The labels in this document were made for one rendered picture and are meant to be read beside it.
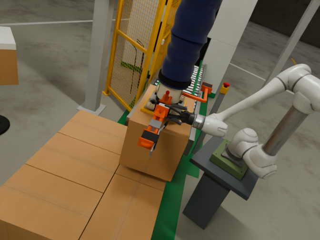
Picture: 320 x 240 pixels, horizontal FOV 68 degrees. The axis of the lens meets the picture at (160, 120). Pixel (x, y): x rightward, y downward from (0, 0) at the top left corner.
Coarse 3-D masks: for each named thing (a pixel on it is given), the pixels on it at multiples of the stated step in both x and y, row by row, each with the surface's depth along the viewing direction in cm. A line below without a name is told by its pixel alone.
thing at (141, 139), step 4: (144, 132) 120; (148, 132) 120; (152, 132) 121; (144, 136) 117; (148, 136) 118; (152, 136) 119; (140, 140) 116; (144, 140) 115; (148, 140) 115; (152, 140) 116; (140, 144) 117; (152, 144) 116; (148, 148) 117
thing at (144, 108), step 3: (153, 90) 189; (150, 93) 184; (153, 93) 184; (156, 93) 180; (147, 99) 175; (153, 102) 169; (144, 105) 167; (141, 108) 163; (144, 108) 164; (147, 108) 164; (144, 111) 163; (147, 111) 163; (150, 111) 163; (153, 111) 164; (153, 114) 163
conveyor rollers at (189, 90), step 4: (196, 68) 410; (196, 72) 395; (200, 72) 402; (192, 76) 380; (200, 76) 387; (192, 80) 365; (156, 84) 322; (192, 84) 351; (188, 88) 336; (192, 88) 343; (196, 88) 343; (188, 92) 328; (196, 96) 328
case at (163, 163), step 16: (144, 96) 182; (144, 112) 163; (192, 112) 181; (128, 128) 155; (144, 128) 153; (160, 128) 153; (176, 128) 158; (128, 144) 162; (160, 144) 157; (176, 144) 154; (128, 160) 170; (144, 160) 167; (160, 160) 164; (176, 160) 161; (160, 176) 171
